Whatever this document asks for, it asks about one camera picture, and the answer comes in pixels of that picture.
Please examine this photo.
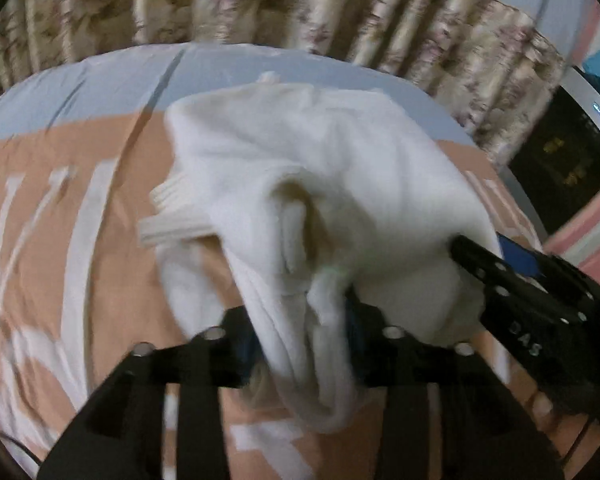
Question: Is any blue and orange printed bedsheet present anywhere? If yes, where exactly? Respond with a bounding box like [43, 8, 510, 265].
[0, 42, 600, 480]

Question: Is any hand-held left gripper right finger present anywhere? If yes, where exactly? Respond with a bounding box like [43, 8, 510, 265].
[342, 285, 566, 480]

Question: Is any black cable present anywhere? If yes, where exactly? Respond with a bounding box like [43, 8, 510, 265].
[2, 435, 42, 467]

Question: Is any white framed dark appliance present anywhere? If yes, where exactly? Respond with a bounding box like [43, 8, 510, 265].
[500, 65, 600, 241]

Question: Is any pink striped cloth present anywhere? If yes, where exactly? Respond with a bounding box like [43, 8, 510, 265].
[545, 207, 600, 293]

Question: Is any white knit sweater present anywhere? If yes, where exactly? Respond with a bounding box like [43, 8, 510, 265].
[137, 72, 511, 436]

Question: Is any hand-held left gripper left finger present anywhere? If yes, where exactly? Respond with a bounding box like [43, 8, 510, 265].
[36, 307, 263, 480]

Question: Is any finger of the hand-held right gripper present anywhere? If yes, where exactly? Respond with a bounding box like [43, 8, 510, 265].
[449, 233, 517, 307]
[495, 232, 600, 307]

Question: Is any floral curtain with blue top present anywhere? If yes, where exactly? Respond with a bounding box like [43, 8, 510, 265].
[0, 0, 576, 166]

